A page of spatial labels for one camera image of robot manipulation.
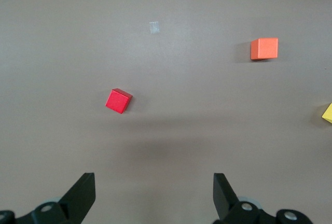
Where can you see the red wooden cube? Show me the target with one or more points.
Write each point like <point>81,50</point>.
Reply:
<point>117,101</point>

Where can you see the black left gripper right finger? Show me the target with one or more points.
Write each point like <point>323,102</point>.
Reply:
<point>224,198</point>

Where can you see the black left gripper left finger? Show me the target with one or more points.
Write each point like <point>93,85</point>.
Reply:
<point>75,200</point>

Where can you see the orange wooden cube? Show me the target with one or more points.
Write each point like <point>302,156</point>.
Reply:
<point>265,49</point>

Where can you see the clear tape piece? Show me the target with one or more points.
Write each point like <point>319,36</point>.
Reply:
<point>154,27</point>

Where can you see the yellow wooden cube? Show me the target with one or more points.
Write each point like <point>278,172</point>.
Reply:
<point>328,113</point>

